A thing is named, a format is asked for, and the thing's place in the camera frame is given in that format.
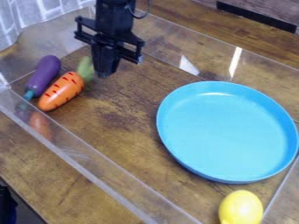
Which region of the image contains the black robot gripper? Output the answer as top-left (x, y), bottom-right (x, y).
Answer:
top-left (75, 0), bottom-right (145, 77)

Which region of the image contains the orange toy carrot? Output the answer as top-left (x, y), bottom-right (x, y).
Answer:
top-left (37, 56), bottom-right (95, 112)

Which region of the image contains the purple toy eggplant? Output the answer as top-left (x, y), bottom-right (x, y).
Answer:
top-left (23, 55), bottom-right (61, 101)

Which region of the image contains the blue plastic plate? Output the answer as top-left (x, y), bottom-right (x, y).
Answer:
top-left (156, 81), bottom-right (299, 184)

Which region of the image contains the yellow toy lemon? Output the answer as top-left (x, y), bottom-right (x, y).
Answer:
top-left (219, 190), bottom-right (264, 224)

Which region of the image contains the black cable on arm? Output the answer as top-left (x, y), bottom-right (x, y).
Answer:
top-left (127, 0), bottom-right (152, 20)

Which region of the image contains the clear acrylic enclosure wall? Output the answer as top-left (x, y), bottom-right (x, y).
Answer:
top-left (0, 2), bottom-right (299, 224)

